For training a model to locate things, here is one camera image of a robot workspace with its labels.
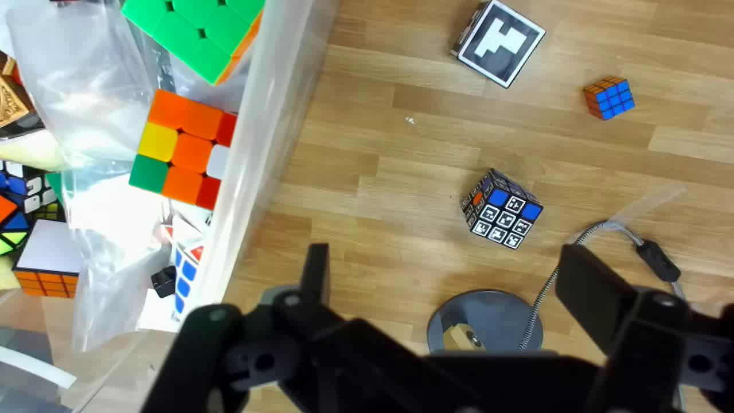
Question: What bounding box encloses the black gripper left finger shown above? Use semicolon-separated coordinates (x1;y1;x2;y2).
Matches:
299;240;332;308

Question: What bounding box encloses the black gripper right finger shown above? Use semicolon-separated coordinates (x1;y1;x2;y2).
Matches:
552;244;640;359

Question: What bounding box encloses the black lettered puzzle cube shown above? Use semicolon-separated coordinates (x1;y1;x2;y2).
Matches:
459;167;546;253

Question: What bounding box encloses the white blue puzzle cube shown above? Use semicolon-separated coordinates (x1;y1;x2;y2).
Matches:
156;209;214;320

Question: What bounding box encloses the small black cube piece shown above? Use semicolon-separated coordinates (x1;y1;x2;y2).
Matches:
150;265;178;301

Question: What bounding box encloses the orange yellow green cube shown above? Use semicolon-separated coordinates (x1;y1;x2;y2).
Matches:
125;87;239;212

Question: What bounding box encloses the small blue orange rubik's cube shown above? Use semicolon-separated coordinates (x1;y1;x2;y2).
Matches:
581;75;638;123

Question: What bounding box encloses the white orange puzzle cube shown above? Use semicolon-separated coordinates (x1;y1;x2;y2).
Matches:
11;219;90;301

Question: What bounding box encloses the black white tag cube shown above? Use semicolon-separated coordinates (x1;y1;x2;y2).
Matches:
447;0;549;91

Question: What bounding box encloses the large green stickerless cube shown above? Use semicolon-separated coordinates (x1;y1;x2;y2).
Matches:
120;0;269;87

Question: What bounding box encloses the black multicolour skewed cube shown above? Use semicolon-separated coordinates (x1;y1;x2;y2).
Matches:
0;159;66;260

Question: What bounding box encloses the grey round base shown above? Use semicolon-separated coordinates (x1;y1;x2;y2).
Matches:
425;288;546;356

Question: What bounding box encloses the clear plastic storage bin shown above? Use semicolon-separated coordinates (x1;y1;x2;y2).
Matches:
0;0;342;413

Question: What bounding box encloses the brown wooden puzzle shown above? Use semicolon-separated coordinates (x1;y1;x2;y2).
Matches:
0;51;42;141

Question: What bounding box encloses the grey cable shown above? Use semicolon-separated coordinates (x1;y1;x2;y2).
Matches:
525;219;687;349

